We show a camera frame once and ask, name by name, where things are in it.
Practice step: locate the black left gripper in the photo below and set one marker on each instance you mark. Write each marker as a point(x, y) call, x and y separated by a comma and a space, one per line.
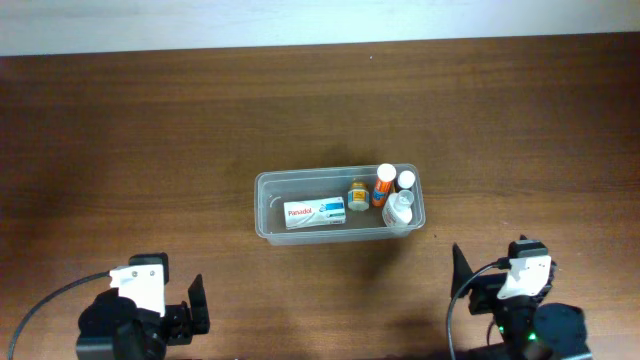
point(181, 322)

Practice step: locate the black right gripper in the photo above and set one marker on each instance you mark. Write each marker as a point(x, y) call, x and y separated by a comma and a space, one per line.
point(482, 292)

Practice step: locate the white squeeze bottle clear cap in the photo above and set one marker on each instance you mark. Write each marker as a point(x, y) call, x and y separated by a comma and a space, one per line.
point(397, 212)

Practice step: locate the dark bottle white cap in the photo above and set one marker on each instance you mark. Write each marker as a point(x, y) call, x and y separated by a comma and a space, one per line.
point(405, 180)

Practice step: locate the orange tube white cap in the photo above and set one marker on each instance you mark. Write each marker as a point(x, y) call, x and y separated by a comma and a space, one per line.
point(386, 174)

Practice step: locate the gold lid balm jar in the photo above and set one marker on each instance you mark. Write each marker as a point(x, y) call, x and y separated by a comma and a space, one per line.
point(358, 197)

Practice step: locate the white Panadol box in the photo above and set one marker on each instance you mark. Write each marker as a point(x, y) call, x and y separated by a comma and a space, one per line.
point(312, 213)

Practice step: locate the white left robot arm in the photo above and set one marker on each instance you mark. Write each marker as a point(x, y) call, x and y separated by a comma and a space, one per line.
point(115, 328)

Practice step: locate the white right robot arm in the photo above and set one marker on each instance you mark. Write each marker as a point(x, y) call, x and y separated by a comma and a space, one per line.
point(529, 328)

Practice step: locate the clear plastic container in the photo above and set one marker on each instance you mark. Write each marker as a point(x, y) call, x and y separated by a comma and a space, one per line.
point(274, 189)

